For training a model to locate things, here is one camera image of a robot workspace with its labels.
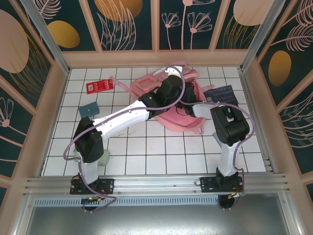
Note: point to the pink student backpack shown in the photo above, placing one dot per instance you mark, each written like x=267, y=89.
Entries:
x=181, y=121

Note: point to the navy notebook with QR codes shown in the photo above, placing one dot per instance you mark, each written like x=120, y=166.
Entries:
x=225, y=94

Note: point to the red card pack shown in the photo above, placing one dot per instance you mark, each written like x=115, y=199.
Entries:
x=99, y=86

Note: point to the teal snap wallet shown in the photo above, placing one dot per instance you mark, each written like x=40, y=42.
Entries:
x=88, y=111

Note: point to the pale green case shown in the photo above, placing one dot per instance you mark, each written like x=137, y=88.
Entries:
x=105, y=157

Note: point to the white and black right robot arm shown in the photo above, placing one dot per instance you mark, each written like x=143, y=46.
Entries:
x=228, y=156

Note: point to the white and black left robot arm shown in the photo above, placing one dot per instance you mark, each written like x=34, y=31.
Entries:
x=122, y=117

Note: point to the grey metal sheet panel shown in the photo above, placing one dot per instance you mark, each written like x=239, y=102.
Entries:
x=156, y=220

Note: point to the aluminium side rail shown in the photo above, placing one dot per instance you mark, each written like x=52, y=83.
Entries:
x=250, y=98

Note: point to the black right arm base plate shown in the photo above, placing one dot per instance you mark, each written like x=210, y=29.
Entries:
x=207, y=184

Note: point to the aluminium mounting rail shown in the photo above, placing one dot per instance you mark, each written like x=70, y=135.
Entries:
x=156, y=182

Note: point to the aluminium frame post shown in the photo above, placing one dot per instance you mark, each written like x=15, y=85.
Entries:
x=49, y=39
x=259, y=36

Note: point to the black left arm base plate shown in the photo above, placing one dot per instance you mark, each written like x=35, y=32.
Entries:
x=107, y=184

